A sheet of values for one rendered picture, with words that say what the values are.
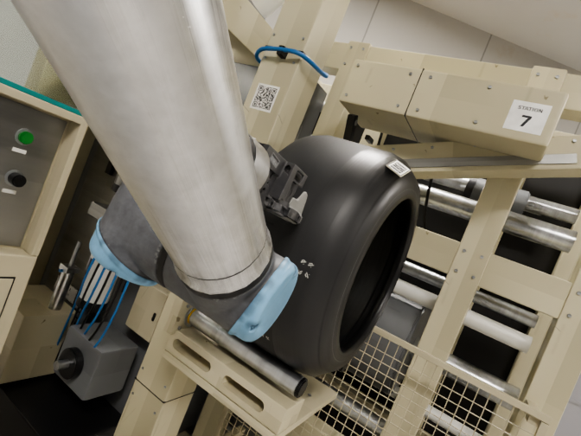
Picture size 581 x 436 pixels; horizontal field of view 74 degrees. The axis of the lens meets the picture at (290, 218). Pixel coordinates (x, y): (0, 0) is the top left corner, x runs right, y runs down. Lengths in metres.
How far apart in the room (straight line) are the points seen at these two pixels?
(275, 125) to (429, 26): 3.63
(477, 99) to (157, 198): 1.07
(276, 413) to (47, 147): 0.83
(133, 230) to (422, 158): 1.04
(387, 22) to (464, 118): 3.35
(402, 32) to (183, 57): 4.33
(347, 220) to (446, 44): 3.95
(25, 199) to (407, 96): 1.07
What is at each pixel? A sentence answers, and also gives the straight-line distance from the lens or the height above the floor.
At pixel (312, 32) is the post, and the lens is 1.15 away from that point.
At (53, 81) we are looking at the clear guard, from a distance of 1.09.
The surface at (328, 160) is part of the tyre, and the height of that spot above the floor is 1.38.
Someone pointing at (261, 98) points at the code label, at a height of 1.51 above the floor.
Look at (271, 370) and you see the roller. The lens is 0.91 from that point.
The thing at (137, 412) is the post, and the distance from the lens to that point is 1.31.
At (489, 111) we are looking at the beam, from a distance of 1.21.
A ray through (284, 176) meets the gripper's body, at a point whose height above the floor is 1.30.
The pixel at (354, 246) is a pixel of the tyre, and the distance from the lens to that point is 0.73.
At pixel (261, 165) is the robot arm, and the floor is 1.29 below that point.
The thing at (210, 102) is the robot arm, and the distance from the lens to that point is 0.20.
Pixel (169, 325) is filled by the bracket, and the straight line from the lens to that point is 1.03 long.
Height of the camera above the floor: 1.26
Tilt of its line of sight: 2 degrees down
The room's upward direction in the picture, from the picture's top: 22 degrees clockwise
